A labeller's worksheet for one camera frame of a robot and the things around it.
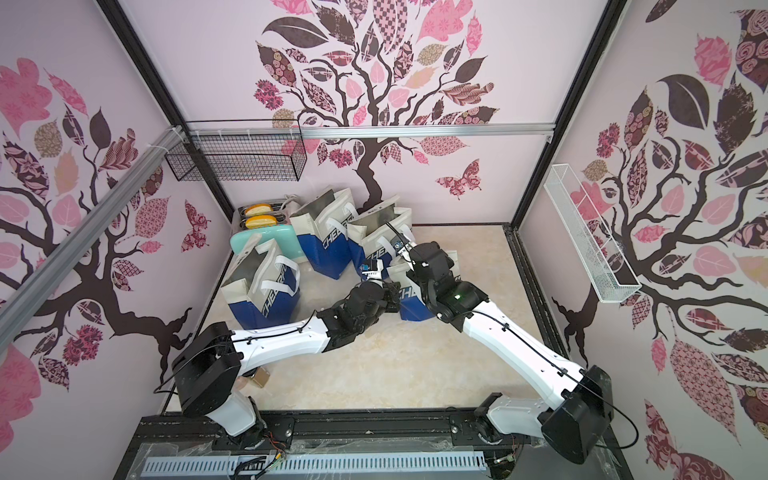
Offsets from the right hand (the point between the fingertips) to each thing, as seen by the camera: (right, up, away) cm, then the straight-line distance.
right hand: (432, 251), depth 75 cm
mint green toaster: (-46, +5, +20) cm, 50 cm away
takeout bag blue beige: (-45, -10, +1) cm, 46 cm away
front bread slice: (-52, +10, +20) cm, 57 cm away
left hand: (-8, -11, +7) cm, 15 cm away
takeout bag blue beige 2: (-16, +6, +10) cm, 20 cm away
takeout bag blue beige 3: (-5, -14, +3) cm, 15 cm away
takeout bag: (-32, +7, +15) cm, 36 cm away
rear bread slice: (-57, +15, +25) cm, 64 cm away
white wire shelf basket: (+39, -5, -9) cm, 40 cm away
